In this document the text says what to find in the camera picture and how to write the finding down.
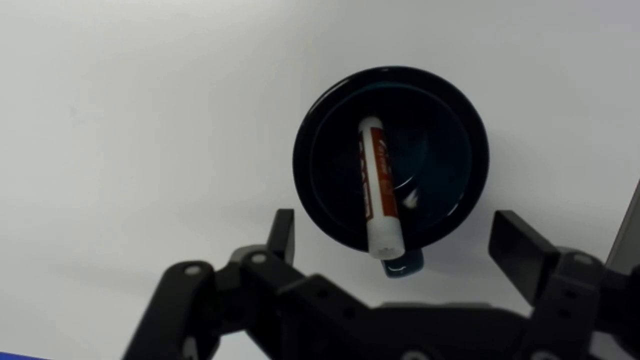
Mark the dark round bowl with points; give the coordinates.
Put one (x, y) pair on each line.
(440, 153)

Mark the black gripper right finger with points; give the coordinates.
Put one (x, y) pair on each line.
(573, 300)

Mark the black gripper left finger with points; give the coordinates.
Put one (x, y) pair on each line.
(267, 307)

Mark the white marker with orange label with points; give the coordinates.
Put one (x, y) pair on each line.
(381, 193)

